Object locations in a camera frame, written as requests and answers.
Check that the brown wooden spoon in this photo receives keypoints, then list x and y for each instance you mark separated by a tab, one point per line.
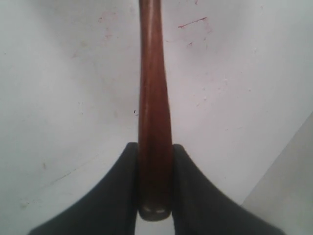
155	151

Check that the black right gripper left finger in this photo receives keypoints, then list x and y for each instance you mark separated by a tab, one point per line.
110	208

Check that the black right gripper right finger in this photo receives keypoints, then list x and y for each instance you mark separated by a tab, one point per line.
200	208

